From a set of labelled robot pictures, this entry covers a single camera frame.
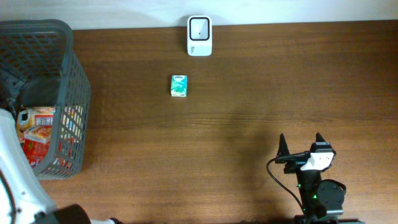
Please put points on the cream snack bag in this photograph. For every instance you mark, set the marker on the cream snack bag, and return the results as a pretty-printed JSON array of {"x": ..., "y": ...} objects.
[{"x": 43, "y": 116}]

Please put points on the red snack bag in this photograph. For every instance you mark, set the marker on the red snack bag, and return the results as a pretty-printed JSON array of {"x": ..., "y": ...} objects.
[{"x": 37, "y": 142}]

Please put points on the grey plastic mesh basket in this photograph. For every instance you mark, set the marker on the grey plastic mesh basket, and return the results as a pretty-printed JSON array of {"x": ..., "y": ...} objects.
[{"x": 40, "y": 68}]

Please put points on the white barcode scanner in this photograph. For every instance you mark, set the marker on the white barcode scanner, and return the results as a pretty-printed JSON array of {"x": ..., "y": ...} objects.
[{"x": 199, "y": 36}]

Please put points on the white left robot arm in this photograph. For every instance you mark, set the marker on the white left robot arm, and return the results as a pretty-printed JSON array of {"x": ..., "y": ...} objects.
[{"x": 23, "y": 200}]

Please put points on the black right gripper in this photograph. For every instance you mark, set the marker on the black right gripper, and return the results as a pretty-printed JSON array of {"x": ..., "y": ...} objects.
[{"x": 295, "y": 162}]

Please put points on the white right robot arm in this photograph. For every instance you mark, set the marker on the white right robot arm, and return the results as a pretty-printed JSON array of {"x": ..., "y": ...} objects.
[{"x": 320, "y": 200}]

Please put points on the green tissue pack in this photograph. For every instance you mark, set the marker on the green tissue pack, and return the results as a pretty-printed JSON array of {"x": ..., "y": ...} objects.
[{"x": 178, "y": 86}]

